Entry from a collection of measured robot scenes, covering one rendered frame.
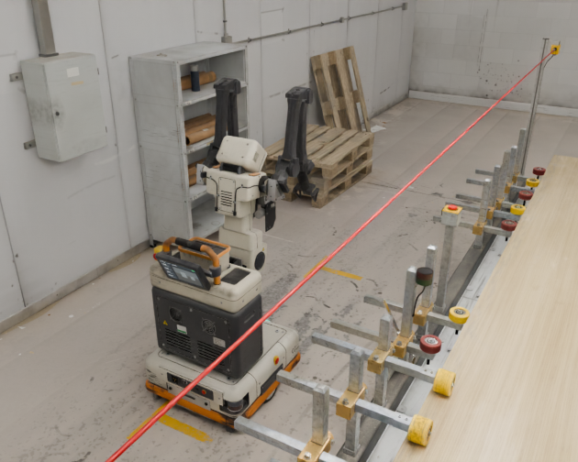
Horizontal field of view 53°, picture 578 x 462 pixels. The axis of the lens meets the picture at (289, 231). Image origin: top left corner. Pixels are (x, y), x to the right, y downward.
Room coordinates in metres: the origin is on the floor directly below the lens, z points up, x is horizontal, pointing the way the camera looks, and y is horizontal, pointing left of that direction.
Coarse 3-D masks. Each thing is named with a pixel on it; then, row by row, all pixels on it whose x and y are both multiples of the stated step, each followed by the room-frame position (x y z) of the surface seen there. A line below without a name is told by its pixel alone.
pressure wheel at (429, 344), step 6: (426, 336) 1.84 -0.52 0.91; (432, 336) 1.84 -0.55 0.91; (420, 342) 1.82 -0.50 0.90; (426, 342) 1.81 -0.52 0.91; (432, 342) 1.81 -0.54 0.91; (438, 342) 1.81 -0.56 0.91; (420, 348) 1.81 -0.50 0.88; (426, 348) 1.79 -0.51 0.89; (432, 348) 1.78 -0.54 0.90; (438, 348) 1.79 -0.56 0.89
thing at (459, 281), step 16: (512, 192) 3.83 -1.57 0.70; (496, 224) 3.31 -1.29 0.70; (464, 256) 2.89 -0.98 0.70; (480, 256) 2.89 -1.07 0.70; (464, 272) 2.70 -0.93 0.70; (448, 288) 2.54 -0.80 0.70; (464, 288) 2.62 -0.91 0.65; (448, 304) 2.39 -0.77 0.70; (416, 336) 2.12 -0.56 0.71; (400, 384) 1.81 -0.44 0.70; (400, 400) 1.79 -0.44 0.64; (368, 416) 1.64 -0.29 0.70; (368, 432) 1.56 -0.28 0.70; (368, 448) 1.50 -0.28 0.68
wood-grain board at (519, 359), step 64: (576, 192) 3.33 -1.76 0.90; (512, 256) 2.51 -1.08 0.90; (576, 256) 2.51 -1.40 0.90; (512, 320) 1.96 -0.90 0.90; (576, 320) 1.96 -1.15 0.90; (512, 384) 1.58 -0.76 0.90; (576, 384) 1.58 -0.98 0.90; (448, 448) 1.29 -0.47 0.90; (512, 448) 1.29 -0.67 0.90; (576, 448) 1.29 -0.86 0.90
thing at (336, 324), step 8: (336, 320) 2.02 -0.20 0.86; (336, 328) 2.00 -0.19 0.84; (344, 328) 1.98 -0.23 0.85; (352, 328) 1.96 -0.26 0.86; (360, 328) 1.96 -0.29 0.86; (360, 336) 1.95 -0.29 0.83; (368, 336) 1.93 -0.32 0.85; (376, 336) 1.91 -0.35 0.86; (392, 336) 1.91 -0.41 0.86; (408, 344) 1.86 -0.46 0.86; (416, 344) 1.86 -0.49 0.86; (408, 352) 1.84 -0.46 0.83; (416, 352) 1.83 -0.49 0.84; (424, 352) 1.81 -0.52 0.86
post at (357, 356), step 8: (352, 352) 1.47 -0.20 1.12; (360, 352) 1.47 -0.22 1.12; (352, 360) 1.46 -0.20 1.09; (360, 360) 1.45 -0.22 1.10; (352, 368) 1.46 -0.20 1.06; (360, 368) 1.46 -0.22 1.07; (352, 376) 1.46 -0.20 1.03; (360, 376) 1.46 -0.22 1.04; (352, 384) 1.46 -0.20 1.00; (360, 384) 1.46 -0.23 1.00; (352, 416) 1.46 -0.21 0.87; (360, 416) 1.48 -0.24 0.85; (352, 424) 1.46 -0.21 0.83; (352, 432) 1.46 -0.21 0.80; (352, 440) 1.46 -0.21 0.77; (352, 448) 1.46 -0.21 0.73
